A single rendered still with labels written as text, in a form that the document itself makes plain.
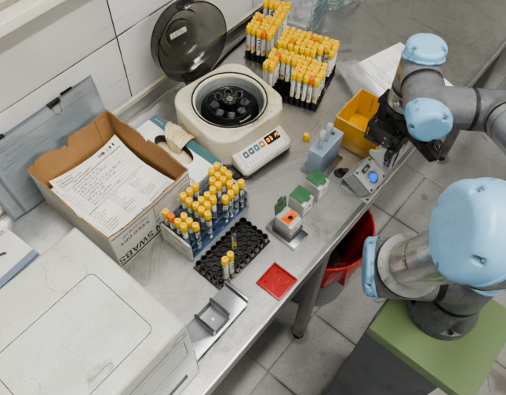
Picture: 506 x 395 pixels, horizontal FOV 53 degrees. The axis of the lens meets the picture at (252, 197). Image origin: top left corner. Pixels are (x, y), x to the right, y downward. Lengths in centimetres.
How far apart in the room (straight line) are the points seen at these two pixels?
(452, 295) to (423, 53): 44
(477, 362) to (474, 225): 65
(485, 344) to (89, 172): 98
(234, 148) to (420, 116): 54
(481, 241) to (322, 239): 72
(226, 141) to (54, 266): 54
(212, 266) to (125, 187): 29
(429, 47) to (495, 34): 94
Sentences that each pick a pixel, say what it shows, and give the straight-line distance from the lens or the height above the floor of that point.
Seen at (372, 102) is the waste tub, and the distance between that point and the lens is 143.
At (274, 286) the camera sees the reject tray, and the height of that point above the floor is 88.
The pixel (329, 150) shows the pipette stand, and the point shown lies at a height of 97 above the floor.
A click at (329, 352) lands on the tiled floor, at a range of 205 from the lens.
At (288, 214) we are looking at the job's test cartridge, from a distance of 117.
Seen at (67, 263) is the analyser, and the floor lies 117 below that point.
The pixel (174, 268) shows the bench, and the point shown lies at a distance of 119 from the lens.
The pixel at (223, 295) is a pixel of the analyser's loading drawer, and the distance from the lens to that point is 111.
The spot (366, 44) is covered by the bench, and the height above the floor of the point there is 88.
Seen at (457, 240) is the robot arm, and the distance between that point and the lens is 58.
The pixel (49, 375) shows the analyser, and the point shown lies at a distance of 84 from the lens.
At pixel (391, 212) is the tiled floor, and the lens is 238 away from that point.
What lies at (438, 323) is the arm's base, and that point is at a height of 96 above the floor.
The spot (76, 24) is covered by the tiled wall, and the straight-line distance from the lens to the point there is 123.
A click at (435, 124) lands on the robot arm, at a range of 90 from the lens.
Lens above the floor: 195
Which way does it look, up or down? 57 degrees down
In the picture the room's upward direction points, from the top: 2 degrees clockwise
